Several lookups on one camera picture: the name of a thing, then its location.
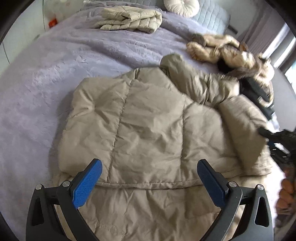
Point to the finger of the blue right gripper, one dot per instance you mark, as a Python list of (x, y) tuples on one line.
[(266, 133)]

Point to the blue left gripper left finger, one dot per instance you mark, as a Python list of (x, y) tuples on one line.
[(43, 222)]

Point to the round white cushion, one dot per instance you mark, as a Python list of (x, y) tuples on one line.
[(185, 8)]

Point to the cream striped fur-trimmed garment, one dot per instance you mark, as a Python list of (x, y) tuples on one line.
[(238, 61)]

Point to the grey quilted headboard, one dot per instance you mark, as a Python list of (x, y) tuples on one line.
[(210, 15)]

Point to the lavender bed blanket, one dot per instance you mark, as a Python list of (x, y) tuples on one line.
[(37, 91)]

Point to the right hand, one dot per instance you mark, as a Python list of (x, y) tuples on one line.
[(286, 194)]

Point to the beige quilted down coat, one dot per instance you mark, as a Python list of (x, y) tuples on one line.
[(150, 127)]

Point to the black knitted garment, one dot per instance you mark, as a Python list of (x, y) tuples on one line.
[(258, 92)]

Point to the white wardrobe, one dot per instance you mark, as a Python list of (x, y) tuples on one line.
[(27, 28)]

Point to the folded cream quilted jacket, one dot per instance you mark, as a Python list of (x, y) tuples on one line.
[(129, 18)]

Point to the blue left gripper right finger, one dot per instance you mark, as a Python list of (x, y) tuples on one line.
[(255, 223)]

